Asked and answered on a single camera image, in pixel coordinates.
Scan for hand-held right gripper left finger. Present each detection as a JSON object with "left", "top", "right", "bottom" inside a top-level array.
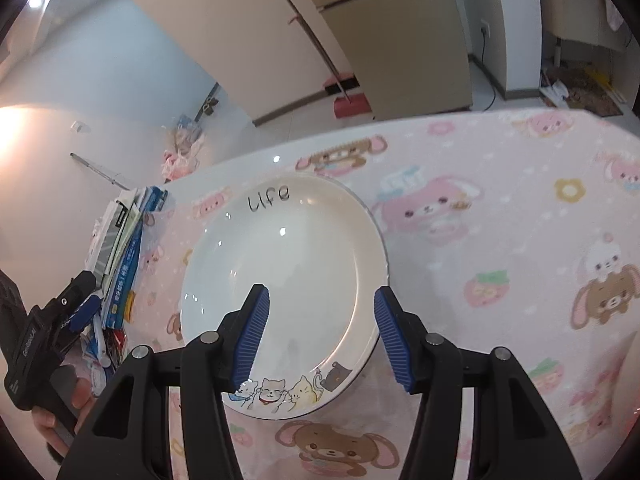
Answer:
[{"left": 56, "top": 284, "right": 272, "bottom": 480}]

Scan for red dustpan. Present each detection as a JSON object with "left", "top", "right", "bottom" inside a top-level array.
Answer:
[{"left": 332, "top": 72, "right": 375, "bottom": 121}]

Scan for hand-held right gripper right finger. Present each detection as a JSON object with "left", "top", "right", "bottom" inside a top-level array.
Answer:
[{"left": 373, "top": 286, "right": 583, "bottom": 480}]

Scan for broom with red handle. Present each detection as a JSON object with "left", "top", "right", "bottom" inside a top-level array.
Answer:
[{"left": 266, "top": 0, "right": 359, "bottom": 97}]

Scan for dark wall hanger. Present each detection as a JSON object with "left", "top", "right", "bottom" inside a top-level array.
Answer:
[{"left": 199, "top": 82, "right": 221, "bottom": 117}]

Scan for person's left hand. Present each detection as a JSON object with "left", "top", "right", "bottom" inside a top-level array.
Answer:
[{"left": 32, "top": 364, "right": 110, "bottom": 461}]

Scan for beige refrigerator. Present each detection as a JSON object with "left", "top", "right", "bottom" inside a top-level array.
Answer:
[{"left": 287, "top": 0, "right": 475, "bottom": 122}]

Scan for beige cabinet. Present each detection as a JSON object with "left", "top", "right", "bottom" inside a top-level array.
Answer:
[{"left": 534, "top": 0, "right": 627, "bottom": 52}]

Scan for thin metal rod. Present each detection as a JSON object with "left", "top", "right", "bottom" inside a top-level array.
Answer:
[{"left": 70, "top": 152, "right": 131, "bottom": 191}]

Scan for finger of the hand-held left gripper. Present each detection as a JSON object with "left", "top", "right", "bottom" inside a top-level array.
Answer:
[
  {"left": 49, "top": 270, "right": 97, "bottom": 312},
  {"left": 62, "top": 294, "right": 103, "bottom": 335}
]

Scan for pink printed tablecloth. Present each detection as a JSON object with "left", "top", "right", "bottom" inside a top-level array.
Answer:
[{"left": 125, "top": 107, "right": 640, "bottom": 480}]

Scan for blue white packet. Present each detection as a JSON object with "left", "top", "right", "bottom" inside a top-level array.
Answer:
[{"left": 81, "top": 327, "right": 127, "bottom": 368}]

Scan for patterned floor mat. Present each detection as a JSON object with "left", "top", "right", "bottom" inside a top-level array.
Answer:
[{"left": 570, "top": 66, "right": 627, "bottom": 117}]

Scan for black power cable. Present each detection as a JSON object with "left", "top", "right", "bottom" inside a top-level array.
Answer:
[{"left": 480, "top": 35, "right": 499, "bottom": 112}]

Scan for white plate with cat print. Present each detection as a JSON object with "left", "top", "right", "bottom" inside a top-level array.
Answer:
[{"left": 179, "top": 170, "right": 390, "bottom": 420}]

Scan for pink plastic bags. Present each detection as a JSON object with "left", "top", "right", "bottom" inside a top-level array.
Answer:
[{"left": 160, "top": 114, "right": 209, "bottom": 184}]

